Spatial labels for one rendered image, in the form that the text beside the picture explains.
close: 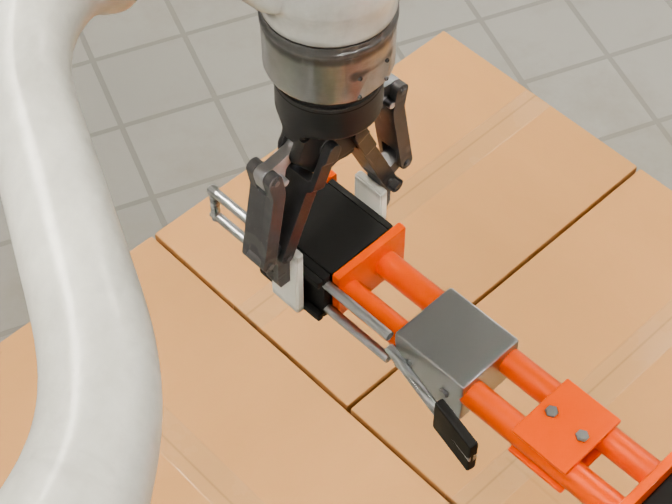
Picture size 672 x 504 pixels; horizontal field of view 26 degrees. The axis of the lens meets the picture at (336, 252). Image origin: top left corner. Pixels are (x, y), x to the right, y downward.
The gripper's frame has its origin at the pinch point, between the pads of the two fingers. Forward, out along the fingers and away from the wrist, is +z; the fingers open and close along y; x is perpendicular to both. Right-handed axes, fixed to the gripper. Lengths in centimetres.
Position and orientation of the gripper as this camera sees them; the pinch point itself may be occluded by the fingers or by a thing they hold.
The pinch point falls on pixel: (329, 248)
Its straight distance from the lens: 113.6
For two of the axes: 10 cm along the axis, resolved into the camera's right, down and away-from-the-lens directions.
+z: 0.0, 6.1, 8.0
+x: -6.9, -5.7, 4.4
